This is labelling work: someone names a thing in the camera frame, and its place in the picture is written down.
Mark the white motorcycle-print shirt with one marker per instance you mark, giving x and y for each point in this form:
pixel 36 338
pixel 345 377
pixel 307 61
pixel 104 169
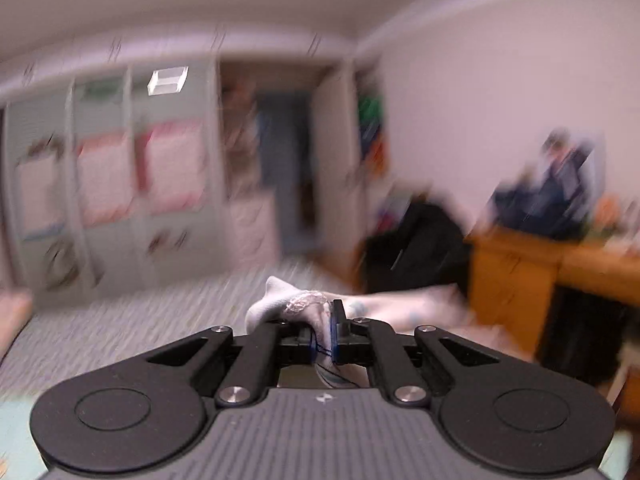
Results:
pixel 280 302

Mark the orange-bordered poster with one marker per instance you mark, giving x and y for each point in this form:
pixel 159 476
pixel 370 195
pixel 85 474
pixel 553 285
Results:
pixel 102 180

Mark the black bag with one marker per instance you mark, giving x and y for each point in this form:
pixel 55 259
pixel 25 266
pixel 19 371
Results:
pixel 420 245

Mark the wooden desk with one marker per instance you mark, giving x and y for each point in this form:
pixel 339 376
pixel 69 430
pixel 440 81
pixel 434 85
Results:
pixel 520 270

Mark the pink-bordered poster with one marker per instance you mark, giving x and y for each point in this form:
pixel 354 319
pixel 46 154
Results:
pixel 172 165

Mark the blue-bordered poster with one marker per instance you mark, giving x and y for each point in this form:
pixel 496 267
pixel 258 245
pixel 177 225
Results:
pixel 42 195

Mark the green bag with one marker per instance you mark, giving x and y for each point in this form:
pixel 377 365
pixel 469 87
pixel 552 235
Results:
pixel 371 115

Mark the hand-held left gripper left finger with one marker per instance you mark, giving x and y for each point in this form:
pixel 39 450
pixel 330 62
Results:
pixel 312 345

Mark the pale sliding-door wardrobe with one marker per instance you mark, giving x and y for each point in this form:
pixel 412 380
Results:
pixel 110 100

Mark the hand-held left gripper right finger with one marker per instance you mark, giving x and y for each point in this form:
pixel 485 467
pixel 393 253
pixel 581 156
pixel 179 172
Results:
pixel 336 332

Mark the dark blurred pile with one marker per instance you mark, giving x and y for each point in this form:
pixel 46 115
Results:
pixel 545 195

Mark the grey coiled hoop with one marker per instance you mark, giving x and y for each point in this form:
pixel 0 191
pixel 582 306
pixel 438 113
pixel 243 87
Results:
pixel 61 265

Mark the white drawer cabinet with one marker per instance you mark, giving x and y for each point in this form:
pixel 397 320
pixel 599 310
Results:
pixel 255 227

